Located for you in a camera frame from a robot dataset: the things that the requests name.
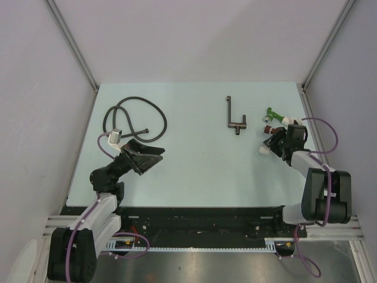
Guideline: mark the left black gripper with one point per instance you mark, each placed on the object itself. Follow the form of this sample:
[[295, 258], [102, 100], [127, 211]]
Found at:
[[133, 163]]

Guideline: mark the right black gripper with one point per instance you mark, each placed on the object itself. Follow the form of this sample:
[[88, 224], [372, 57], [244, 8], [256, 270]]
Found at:
[[271, 141]]

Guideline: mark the dark red brass faucet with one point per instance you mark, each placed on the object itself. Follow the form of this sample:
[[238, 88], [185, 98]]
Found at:
[[272, 130]]

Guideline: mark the white plastic elbow fitting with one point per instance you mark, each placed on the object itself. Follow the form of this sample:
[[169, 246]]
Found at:
[[264, 150]]

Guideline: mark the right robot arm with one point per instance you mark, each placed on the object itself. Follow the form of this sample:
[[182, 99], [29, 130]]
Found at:
[[327, 196]]

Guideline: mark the green faucet with elbow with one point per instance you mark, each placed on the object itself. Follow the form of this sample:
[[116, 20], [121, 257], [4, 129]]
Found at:
[[272, 115]]

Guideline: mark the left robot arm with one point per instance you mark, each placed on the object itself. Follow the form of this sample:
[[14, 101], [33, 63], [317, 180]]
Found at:
[[74, 249]]

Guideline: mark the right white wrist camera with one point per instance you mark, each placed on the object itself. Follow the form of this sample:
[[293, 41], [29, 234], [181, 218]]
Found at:
[[296, 121]]

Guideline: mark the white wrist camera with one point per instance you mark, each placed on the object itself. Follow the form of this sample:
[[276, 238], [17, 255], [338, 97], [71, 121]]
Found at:
[[296, 121], [114, 138]]

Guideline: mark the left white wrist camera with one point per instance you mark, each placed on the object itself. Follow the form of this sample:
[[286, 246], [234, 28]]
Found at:
[[114, 138]]

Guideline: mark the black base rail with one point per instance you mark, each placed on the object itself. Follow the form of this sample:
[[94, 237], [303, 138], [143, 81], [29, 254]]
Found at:
[[204, 227]]

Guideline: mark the white slotted cable duct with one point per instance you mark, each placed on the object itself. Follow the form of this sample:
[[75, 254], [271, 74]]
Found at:
[[265, 246]]

